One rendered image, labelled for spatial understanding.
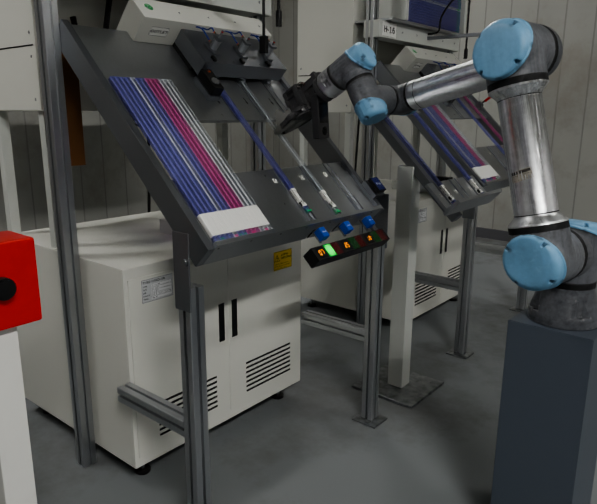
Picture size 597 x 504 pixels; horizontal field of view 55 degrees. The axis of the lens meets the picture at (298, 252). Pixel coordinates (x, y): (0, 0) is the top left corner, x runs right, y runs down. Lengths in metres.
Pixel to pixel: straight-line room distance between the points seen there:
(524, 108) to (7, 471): 1.21
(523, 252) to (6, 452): 1.06
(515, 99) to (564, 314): 0.47
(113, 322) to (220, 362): 0.38
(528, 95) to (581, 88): 3.47
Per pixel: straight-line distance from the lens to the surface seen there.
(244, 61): 1.77
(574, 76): 4.73
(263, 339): 1.91
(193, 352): 1.28
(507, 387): 1.45
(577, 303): 1.38
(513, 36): 1.23
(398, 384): 2.23
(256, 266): 1.81
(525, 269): 1.23
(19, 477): 1.31
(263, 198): 1.45
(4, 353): 1.20
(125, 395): 1.55
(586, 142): 4.69
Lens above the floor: 1.00
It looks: 14 degrees down
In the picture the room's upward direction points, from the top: straight up
